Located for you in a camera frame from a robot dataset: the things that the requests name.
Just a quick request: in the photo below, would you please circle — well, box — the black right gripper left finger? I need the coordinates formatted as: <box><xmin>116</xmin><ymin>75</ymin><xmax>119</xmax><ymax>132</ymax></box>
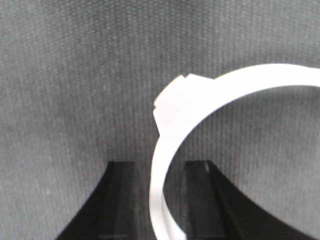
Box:
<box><xmin>56</xmin><ymin>161</ymin><xmax>137</xmax><ymax>240</ymax></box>

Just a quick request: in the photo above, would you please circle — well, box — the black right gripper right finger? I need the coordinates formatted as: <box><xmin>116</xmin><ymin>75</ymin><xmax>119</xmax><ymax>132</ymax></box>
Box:
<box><xmin>184</xmin><ymin>160</ymin><xmax>312</xmax><ymax>240</ymax></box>

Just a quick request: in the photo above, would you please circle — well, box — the white curved PVC pipe clamp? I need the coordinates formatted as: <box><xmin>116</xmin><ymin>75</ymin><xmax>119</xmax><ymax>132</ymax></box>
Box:
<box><xmin>148</xmin><ymin>63</ymin><xmax>320</xmax><ymax>240</ymax></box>

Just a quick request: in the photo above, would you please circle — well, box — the dark grey fabric mat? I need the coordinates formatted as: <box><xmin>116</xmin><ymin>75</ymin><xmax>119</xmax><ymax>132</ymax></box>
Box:
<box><xmin>0</xmin><ymin>0</ymin><xmax>320</xmax><ymax>240</ymax></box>

